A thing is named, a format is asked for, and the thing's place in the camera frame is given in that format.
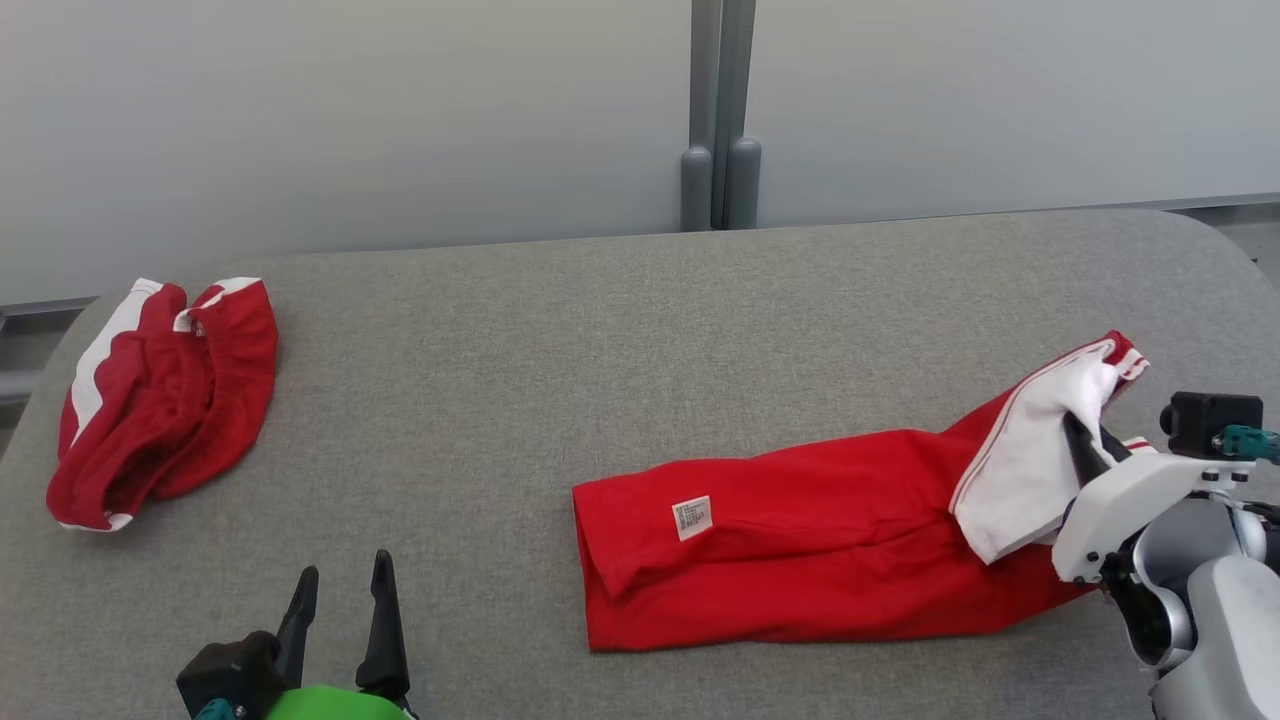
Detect red Bulls jersey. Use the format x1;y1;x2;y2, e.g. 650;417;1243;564
572;330;1151;653

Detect grey partition post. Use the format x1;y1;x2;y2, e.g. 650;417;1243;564
680;0;763;231

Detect red shorts with white stripe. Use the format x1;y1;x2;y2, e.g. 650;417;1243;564
46;278;279;533

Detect grey fabric sofa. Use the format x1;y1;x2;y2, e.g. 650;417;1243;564
0;208;1280;720

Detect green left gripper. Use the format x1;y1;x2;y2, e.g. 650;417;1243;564
262;550;416;720

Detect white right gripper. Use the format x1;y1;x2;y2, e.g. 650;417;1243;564
1052;410;1241;586

